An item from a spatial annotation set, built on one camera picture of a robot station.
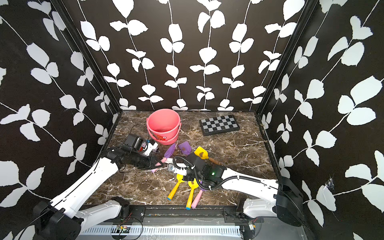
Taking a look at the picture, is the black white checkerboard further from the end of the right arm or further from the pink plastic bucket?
the end of the right arm

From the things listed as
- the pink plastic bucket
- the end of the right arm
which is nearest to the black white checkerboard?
the pink plastic bucket

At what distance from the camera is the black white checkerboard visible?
1.09 m
